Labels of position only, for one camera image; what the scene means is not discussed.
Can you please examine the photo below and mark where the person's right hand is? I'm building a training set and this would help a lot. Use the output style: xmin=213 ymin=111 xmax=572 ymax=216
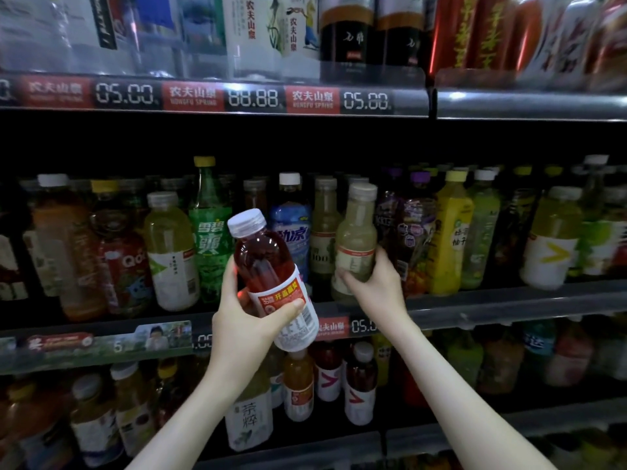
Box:
xmin=338 ymin=247 xmax=412 ymax=341

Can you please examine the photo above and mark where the person's left hand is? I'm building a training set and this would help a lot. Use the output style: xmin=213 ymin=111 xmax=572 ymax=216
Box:
xmin=208 ymin=257 xmax=306 ymax=387

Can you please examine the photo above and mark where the pale tea bottle white label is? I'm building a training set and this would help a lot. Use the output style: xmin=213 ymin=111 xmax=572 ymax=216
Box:
xmin=224 ymin=369 xmax=274 ymax=454

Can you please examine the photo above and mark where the pale yellow juice bottle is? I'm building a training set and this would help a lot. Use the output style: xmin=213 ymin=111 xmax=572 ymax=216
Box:
xmin=330 ymin=182 xmax=379 ymax=305

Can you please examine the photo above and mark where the red tea bottle white label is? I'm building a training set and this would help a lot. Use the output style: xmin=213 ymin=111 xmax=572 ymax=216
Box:
xmin=227 ymin=208 xmax=320 ymax=353

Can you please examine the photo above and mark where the row of tea juice bottles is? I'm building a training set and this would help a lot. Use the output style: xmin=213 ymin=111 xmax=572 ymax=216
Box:
xmin=0 ymin=313 xmax=627 ymax=470

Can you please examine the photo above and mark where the black label coffee bottle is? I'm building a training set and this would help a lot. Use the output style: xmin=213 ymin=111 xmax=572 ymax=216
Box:
xmin=318 ymin=0 xmax=377 ymax=64
xmin=374 ymin=0 xmax=427 ymax=67

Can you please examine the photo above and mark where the row of clear water bottles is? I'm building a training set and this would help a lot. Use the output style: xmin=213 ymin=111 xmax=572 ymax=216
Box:
xmin=0 ymin=0 xmax=322 ymax=82

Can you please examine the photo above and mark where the person's left forearm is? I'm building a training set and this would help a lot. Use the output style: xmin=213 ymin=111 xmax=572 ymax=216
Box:
xmin=127 ymin=379 xmax=251 ymax=470

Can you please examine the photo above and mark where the person's right forearm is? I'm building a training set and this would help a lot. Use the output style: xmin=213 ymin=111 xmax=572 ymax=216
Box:
xmin=381 ymin=320 xmax=557 ymax=470

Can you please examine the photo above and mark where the green pictured price label strip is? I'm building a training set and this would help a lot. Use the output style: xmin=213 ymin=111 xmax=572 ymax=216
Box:
xmin=0 ymin=315 xmax=383 ymax=375

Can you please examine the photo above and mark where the red black price label strip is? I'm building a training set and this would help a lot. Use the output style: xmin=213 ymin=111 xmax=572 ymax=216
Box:
xmin=0 ymin=72 xmax=431 ymax=118

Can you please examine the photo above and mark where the stack of red drink cans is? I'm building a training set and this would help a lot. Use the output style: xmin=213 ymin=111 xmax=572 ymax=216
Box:
xmin=428 ymin=0 xmax=545 ymax=74

